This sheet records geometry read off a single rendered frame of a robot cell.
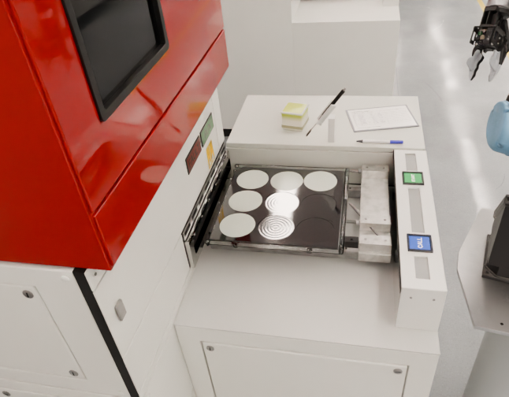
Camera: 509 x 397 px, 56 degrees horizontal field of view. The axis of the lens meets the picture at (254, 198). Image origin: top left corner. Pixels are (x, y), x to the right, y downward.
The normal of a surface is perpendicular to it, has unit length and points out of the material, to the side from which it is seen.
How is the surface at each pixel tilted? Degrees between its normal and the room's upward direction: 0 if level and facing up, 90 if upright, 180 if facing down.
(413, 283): 0
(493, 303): 0
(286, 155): 90
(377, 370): 90
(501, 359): 90
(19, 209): 90
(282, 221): 0
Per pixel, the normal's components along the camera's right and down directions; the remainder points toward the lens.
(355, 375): -0.19, 0.62
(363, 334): -0.09, -0.78
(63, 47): 0.98, 0.05
